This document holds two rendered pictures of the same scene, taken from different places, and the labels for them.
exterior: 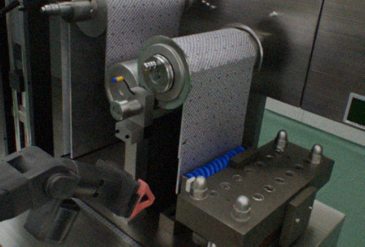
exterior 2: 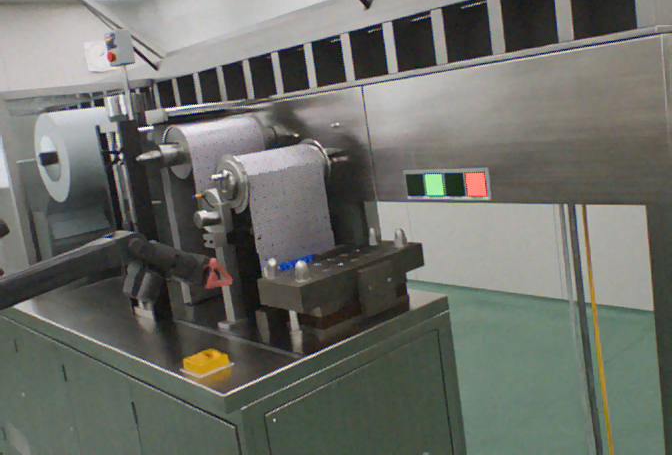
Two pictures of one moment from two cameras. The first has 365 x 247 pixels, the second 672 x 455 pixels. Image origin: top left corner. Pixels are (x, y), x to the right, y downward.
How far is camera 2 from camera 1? 93 cm
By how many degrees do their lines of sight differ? 18
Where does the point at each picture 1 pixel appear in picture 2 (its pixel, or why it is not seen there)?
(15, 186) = (107, 243)
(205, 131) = (282, 230)
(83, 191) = (162, 260)
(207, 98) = (274, 198)
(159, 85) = (228, 192)
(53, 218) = (141, 280)
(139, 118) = (221, 226)
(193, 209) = (268, 286)
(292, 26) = (351, 130)
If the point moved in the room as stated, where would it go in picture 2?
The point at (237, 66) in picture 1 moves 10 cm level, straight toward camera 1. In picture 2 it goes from (301, 170) to (288, 176)
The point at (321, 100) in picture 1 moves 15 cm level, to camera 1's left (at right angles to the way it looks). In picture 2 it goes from (389, 187) to (331, 194)
